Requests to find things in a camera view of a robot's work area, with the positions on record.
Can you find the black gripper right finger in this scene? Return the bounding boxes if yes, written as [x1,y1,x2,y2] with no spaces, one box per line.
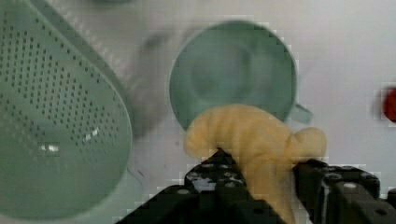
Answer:
[292,160,396,224]

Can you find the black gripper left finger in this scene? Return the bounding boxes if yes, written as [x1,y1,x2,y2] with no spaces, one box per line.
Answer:
[116,149,285,224]

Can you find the small red toy fruit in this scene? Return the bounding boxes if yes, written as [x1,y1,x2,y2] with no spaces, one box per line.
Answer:
[382,89,396,122]

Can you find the green perforated colander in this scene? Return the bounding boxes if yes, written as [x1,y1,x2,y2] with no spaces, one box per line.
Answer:
[0,0,142,224]

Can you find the green mug with handle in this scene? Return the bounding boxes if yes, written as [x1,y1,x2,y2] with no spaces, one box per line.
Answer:
[169,21,313,129]

